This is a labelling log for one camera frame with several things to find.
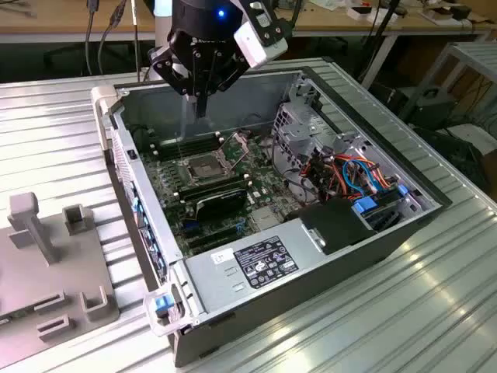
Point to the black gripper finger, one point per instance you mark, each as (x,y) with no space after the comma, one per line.
(233,68)
(171,66)

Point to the black RAM slot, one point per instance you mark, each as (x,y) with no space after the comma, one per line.
(186,142)
(186,138)
(190,195)
(190,192)
(186,149)
(190,189)
(189,198)
(186,145)

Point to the CPU socket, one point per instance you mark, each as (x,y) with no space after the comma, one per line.
(204,169)

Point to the blue expansion slot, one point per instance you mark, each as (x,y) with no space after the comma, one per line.
(189,226)

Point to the black expansion slot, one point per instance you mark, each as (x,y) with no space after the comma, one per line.
(213,238)

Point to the open black PC case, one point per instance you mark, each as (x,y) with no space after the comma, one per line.
(252,101)

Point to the thin metal locking lever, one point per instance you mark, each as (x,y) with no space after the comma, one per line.
(180,147)

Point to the silver drive cage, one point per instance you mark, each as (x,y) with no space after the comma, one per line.
(295,134)

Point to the green motherboard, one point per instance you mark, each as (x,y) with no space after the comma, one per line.
(264,182)

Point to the black plastic cover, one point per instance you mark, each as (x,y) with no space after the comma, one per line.
(334,225)

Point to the blue disk carrier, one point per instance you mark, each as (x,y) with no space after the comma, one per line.
(365,205)

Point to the small blue latch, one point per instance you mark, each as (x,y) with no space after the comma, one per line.
(402,190)

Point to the silver power supply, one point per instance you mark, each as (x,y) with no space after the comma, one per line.
(217,279)

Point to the blue bezel latch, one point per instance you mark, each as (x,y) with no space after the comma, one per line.
(163,304)

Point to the black floor object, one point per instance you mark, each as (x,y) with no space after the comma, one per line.
(458,155)

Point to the metal slat side table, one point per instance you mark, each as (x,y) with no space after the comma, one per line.
(477,58)

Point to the grey parts rack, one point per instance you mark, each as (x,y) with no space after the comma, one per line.
(35,272)

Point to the green circuit board part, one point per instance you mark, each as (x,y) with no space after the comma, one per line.
(15,315)

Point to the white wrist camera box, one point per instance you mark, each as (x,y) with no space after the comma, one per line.
(252,46)

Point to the wooden desk white frame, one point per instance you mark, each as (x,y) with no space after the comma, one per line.
(330,25)
(58,23)

